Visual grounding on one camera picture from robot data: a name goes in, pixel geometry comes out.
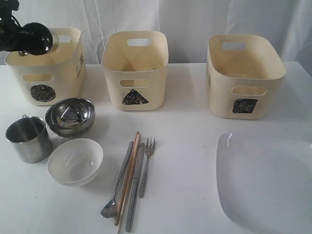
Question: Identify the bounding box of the steel cup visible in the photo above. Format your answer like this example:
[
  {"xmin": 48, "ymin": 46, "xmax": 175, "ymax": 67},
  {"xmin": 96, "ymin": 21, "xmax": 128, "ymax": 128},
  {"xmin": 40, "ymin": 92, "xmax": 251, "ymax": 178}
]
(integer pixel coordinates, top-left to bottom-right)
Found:
[{"xmin": 18, "ymin": 28, "xmax": 59, "ymax": 56}]

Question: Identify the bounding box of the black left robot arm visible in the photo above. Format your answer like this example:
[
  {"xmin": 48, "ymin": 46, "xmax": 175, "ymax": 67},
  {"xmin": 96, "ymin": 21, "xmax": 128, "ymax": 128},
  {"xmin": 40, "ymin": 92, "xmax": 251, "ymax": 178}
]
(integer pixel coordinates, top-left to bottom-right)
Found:
[{"xmin": 0, "ymin": 0, "xmax": 56, "ymax": 56}]

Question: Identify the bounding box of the cream bin with square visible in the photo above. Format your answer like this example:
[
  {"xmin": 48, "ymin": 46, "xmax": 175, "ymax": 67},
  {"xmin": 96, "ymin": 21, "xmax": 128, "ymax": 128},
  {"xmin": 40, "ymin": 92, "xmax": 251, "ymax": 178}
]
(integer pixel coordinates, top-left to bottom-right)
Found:
[{"xmin": 207, "ymin": 34, "xmax": 287, "ymax": 119}]

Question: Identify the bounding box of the steel fork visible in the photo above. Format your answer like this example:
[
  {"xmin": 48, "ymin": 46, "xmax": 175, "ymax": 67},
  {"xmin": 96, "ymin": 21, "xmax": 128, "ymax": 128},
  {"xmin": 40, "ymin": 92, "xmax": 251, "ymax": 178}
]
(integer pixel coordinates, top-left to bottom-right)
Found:
[{"xmin": 138, "ymin": 138, "xmax": 156, "ymax": 198}]

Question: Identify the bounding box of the cream bin with circle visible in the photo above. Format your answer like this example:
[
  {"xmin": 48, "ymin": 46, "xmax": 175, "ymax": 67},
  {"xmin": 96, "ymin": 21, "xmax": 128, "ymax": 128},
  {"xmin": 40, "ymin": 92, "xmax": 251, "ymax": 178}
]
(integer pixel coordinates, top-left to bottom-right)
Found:
[{"xmin": 4, "ymin": 28, "xmax": 86, "ymax": 105}]

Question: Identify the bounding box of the cream bin with triangle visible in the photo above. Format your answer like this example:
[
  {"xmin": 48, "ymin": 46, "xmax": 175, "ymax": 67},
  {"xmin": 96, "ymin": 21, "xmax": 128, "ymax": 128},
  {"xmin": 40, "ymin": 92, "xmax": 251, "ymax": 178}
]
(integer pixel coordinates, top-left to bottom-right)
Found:
[{"xmin": 102, "ymin": 31, "xmax": 169, "ymax": 111}]

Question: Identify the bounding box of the white ceramic bowl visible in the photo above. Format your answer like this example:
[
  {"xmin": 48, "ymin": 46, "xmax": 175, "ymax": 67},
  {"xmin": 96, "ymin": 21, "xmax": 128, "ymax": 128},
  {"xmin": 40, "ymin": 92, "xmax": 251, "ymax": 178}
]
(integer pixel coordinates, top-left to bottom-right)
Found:
[{"xmin": 47, "ymin": 138, "xmax": 103, "ymax": 187}]

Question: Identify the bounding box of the steel mug with handle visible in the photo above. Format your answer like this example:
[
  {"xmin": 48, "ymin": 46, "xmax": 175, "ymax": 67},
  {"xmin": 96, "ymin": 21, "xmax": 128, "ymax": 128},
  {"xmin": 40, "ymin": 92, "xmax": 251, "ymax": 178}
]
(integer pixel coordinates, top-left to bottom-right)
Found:
[{"xmin": 5, "ymin": 114, "xmax": 53, "ymax": 163}]

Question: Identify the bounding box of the white square plate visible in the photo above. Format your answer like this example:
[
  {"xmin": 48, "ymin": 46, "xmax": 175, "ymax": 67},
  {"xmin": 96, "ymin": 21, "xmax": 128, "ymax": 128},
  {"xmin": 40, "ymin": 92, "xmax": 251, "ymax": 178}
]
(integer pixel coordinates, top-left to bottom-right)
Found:
[{"xmin": 216, "ymin": 133, "xmax": 312, "ymax": 234}]

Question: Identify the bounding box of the steel table knife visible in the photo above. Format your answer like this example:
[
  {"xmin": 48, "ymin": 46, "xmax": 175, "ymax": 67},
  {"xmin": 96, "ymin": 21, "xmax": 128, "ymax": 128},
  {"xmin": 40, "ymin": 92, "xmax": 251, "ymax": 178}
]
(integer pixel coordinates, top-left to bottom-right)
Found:
[{"xmin": 125, "ymin": 143, "xmax": 145, "ymax": 233}]

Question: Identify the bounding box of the long steel spoon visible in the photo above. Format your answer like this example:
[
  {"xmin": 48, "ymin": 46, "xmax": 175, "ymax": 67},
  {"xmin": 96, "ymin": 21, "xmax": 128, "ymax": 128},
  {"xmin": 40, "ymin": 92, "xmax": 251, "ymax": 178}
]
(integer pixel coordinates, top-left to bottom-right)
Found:
[{"xmin": 100, "ymin": 141, "xmax": 134, "ymax": 218}]

